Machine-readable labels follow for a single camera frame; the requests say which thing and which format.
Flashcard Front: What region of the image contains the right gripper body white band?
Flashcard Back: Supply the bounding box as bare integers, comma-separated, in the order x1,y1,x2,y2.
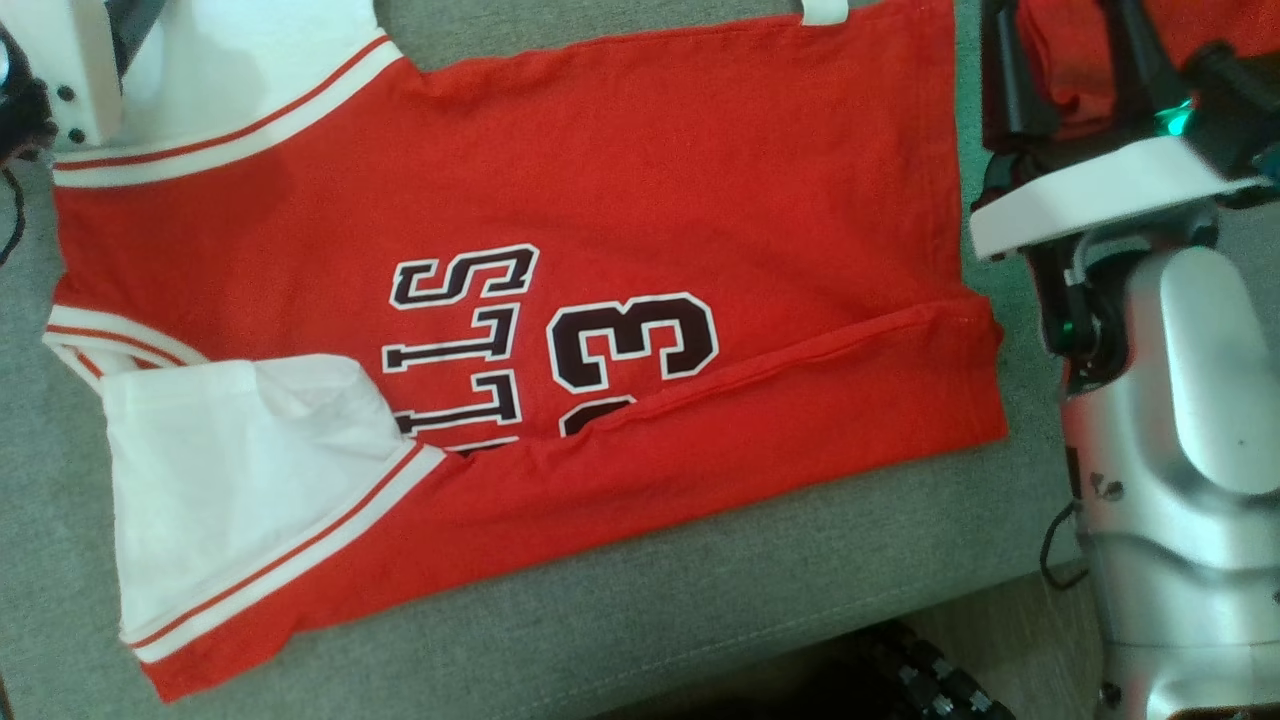
968,135,1276,386

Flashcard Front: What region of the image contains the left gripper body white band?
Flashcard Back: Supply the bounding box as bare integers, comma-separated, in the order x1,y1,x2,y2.
0,0,126,166

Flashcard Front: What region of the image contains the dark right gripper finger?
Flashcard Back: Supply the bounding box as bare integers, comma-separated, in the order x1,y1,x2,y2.
1100,0,1196,141
983,0,1059,151

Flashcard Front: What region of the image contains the red white basketball jersey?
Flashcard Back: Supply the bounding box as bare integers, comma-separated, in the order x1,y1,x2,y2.
42,0,1009,703

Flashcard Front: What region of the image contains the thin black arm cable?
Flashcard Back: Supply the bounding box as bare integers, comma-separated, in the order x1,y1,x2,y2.
1038,500,1089,591
0,165,27,267

